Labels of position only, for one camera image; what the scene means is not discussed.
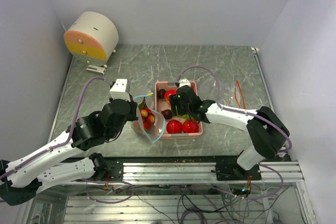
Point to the aluminium frame rail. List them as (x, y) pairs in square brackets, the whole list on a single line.
[(202, 173)]

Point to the green grape bunch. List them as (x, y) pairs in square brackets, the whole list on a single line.
[(185, 116)]

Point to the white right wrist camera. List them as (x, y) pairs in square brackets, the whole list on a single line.
[(183, 82)]

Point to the small metal bracket block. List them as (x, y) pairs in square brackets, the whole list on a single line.
[(96, 70)]

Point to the red apple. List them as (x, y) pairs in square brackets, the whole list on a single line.
[(174, 127)]

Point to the pink perforated plastic basket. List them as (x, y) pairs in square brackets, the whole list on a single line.
[(161, 104)]

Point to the clear blue-zipper zip bag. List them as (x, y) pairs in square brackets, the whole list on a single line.
[(157, 130)]

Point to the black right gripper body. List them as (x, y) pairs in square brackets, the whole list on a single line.
[(181, 109)]

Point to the round cream drawer cabinet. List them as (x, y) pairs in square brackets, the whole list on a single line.
[(92, 38)]

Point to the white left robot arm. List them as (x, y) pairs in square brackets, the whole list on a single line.
[(24, 178)]

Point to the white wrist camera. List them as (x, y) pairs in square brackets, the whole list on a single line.
[(183, 82), (120, 90)]

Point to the red strawberry bunch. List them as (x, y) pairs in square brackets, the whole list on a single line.
[(147, 117)]

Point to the red tomato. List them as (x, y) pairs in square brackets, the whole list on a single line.
[(167, 95)]

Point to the clear red-zipper zip bag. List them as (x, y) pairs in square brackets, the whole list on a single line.
[(230, 94)]

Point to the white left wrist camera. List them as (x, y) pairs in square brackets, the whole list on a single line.
[(120, 90)]

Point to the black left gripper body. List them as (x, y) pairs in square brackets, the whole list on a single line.
[(130, 116)]

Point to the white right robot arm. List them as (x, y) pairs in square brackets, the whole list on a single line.
[(267, 133)]

